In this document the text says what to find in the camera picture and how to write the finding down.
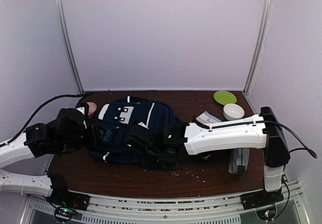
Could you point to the green plate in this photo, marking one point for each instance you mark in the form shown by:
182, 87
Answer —
224, 97

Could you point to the aluminium frame post left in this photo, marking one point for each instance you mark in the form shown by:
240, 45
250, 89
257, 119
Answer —
68, 46

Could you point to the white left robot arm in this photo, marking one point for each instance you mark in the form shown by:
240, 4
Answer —
31, 142

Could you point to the white bowl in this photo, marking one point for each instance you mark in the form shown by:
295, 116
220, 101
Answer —
233, 112

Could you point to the aluminium frame post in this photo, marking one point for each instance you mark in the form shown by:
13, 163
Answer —
68, 46
259, 46

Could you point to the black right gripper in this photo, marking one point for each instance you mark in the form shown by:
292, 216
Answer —
146, 160

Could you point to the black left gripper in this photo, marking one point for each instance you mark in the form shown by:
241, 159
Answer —
92, 139

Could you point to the grey pencil case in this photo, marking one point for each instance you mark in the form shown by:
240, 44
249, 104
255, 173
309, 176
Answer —
238, 161

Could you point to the aluminium frame post right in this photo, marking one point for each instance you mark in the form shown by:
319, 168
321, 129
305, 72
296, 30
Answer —
259, 46

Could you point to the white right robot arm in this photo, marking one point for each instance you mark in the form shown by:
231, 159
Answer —
260, 131

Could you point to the navy blue backpack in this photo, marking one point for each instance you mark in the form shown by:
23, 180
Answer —
116, 119

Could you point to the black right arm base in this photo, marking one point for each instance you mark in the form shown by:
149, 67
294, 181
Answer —
260, 198

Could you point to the orange patterned bowl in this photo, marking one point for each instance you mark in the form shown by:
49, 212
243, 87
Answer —
91, 106

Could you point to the dog picture book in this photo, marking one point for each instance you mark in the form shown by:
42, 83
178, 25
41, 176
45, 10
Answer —
206, 118

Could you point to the aluminium front rail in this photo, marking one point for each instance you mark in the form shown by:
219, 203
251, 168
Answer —
211, 209

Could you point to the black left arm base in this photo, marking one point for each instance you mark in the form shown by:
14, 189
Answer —
65, 198

